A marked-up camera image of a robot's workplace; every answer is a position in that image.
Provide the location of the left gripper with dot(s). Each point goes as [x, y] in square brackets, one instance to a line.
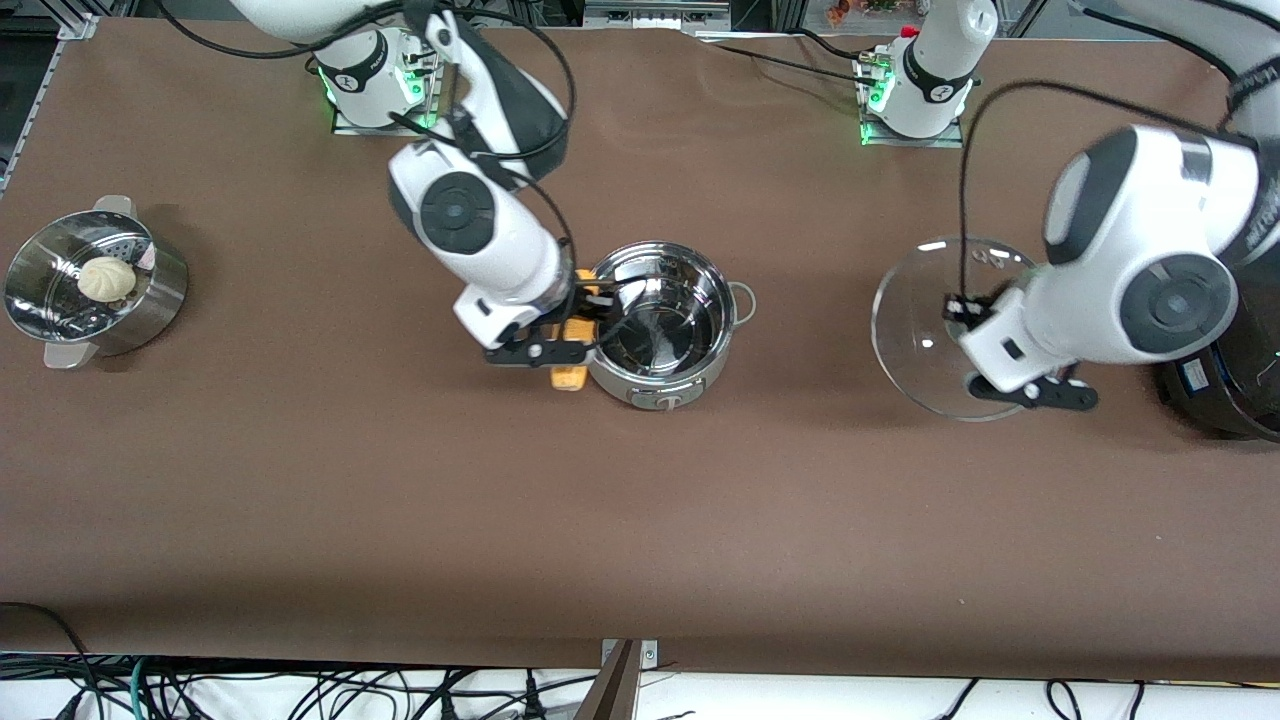
[962, 309]

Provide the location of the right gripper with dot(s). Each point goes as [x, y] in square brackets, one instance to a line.
[581, 302]

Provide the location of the glass pot lid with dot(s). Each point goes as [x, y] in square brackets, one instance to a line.
[915, 330]

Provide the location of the yellow corn cob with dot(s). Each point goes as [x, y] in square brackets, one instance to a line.
[570, 378]

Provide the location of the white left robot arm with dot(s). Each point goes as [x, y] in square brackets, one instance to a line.
[1150, 270]

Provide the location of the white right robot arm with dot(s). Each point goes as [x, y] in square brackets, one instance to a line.
[480, 230]

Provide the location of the steel electric pot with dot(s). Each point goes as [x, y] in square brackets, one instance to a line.
[665, 330]

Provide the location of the brown table cover sheet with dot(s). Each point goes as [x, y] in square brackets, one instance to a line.
[700, 530]

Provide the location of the black round appliance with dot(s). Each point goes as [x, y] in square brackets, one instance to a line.
[1225, 400]

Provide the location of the steel steamer basket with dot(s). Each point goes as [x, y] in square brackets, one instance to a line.
[140, 315]

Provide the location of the white steamed bun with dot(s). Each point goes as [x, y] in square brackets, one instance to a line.
[106, 279]

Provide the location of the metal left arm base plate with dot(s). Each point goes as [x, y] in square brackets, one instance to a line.
[955, 135]

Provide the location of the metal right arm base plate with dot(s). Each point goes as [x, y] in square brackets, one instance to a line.
[345, 125]

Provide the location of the aluminium frame profile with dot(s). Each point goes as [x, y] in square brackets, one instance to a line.
[655, 14]

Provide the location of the metal table edge bracket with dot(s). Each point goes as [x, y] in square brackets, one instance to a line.
[648, 652]

